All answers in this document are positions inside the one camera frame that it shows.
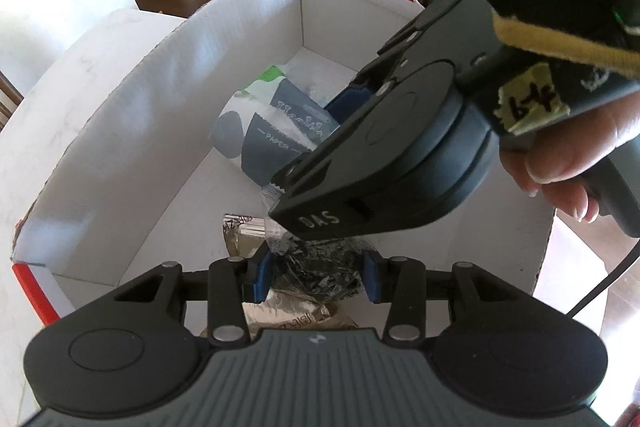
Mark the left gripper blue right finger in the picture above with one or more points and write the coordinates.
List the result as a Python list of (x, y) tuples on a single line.
[(372, 275)]

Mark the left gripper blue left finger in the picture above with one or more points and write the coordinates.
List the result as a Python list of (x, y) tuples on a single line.
[(258, 277)]

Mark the clear bag dark dried food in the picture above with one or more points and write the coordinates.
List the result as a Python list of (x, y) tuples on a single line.
[(321, 271)]

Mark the beige brown snack bag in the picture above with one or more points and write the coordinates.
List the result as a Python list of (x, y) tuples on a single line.
[(243, 236)]

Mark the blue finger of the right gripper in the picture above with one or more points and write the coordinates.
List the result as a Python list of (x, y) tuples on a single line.
[(342, 106)]

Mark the person right hand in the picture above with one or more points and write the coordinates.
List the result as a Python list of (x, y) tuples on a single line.
[(559, 155)]

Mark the white green tissue pack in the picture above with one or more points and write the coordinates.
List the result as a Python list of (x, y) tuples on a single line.
[(268, 124)]

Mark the red white cardboard box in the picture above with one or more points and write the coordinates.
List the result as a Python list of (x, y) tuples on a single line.
[(108, 167)]

